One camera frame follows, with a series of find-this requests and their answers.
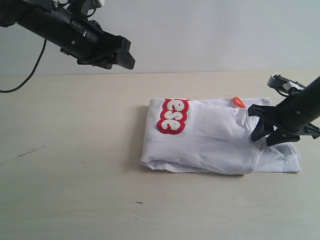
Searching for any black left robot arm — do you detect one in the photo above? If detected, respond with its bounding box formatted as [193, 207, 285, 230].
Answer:
[0, 0, 136, 70]

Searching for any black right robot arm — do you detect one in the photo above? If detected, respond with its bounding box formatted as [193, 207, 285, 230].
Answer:
[248, 74, 320, 147]

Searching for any orange garment tag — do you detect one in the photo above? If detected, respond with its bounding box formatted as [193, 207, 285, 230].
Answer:
[232, 96, 246, 109]

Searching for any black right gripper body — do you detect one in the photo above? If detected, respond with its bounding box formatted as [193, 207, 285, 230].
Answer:
[274, 89, 320, 139]

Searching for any white t-shirt with red lettering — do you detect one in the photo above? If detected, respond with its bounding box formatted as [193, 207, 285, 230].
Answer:
[140, 98, 301, 175]

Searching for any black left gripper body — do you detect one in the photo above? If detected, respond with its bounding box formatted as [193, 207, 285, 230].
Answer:
[60, 22, 131, 70]

